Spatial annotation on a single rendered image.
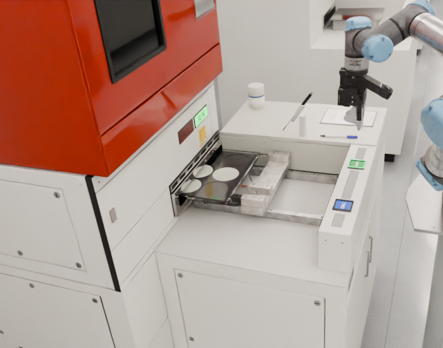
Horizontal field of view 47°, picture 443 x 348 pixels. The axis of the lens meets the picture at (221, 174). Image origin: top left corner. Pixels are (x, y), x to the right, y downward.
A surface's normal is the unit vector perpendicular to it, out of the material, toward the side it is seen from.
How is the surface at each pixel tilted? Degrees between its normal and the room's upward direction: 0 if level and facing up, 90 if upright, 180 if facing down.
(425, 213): 0
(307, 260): 0
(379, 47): 90
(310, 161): 90
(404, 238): 0
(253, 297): 90
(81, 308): 90
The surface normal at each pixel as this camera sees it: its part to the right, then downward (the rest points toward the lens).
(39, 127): -0.37, 0.50
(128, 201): 0.92, 0.11
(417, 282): -0.10, -0.86
